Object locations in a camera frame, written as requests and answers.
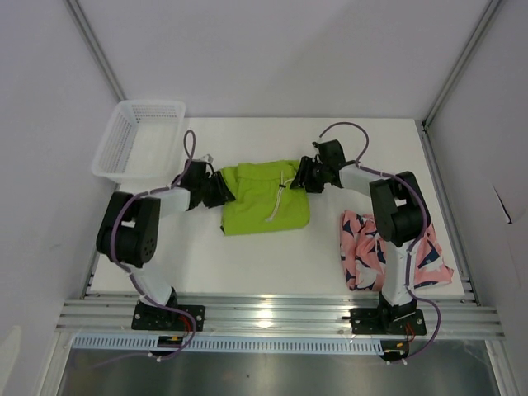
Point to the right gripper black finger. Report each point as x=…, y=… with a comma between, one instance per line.
x=310, y=185
x=305, y=170

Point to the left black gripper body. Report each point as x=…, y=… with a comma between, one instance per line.
x=201, y=186

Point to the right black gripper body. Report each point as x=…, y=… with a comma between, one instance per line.
x=320, y=171

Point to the lime green shorts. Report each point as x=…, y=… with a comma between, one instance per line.
x=264, y=201

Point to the pink shark print shorts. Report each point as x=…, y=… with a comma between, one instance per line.
x=363, y=255

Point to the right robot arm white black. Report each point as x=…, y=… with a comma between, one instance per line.
x=400, y=213

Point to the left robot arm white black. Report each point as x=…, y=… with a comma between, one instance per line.
x=128, y=235

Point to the white plastic basket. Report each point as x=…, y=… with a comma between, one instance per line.
x=142, y=141

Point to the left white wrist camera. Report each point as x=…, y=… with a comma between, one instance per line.
x=207, y=158

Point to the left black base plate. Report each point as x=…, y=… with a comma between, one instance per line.
x=149, y=318

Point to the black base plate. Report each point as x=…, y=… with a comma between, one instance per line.
x=149, y=318
x=373, y=321

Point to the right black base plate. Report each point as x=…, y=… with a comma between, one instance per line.
x=373, y=321

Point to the white slotted cable duct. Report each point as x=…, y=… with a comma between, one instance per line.
x=278, y=345

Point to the aluminium mounting rail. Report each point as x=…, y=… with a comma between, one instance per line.
x=274, y=315

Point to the right aluminium frame post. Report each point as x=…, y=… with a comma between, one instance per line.
x=469, y=50

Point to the aluminium frame post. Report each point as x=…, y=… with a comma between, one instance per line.
x=91, y=41
x=469, y=50

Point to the left aluminium frame post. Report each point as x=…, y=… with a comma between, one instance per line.
x=91, y=41

